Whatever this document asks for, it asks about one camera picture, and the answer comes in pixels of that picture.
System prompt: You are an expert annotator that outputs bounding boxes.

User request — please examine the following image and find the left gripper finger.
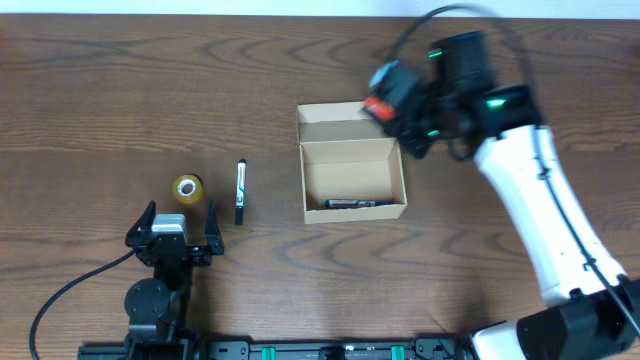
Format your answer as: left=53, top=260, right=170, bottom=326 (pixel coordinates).
left=125, top=201, right=156, bottom=247
left=204, top=200, right=225, bottom=255

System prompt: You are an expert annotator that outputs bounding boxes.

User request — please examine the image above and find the open cardboard box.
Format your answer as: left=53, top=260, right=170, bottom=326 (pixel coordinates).
left=296, top=102, right=407, bottom=224

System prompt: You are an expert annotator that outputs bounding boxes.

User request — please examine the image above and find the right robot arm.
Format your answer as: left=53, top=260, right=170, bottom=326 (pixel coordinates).
left=364, top=32, right=639, bottom=359

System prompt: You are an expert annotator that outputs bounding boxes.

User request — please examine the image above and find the red stapler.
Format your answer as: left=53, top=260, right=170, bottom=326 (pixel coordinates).
left=363, top=96, right=396, bottom=123

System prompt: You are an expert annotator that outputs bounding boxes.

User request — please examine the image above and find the blue whiteboard marker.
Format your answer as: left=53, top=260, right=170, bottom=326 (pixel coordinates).
left=325, top=199, right=393, bottom=209

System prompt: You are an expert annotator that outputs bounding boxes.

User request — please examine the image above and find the green black whiteboard marker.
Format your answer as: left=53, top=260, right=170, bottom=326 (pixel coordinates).
left=235, top=159, right=247, bottom=225

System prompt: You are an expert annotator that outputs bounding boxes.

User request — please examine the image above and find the yellow tape roll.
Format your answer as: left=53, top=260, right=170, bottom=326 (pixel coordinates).
left=172, top=174, right=204, bottom=205

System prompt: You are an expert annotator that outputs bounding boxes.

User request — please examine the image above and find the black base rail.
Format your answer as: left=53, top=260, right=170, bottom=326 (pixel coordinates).
left=77, top=337, right=475, bottom=360

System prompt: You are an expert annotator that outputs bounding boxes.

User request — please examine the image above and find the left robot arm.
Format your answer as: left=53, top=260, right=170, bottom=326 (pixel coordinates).
left=124, top=202, right=224, bottom=359

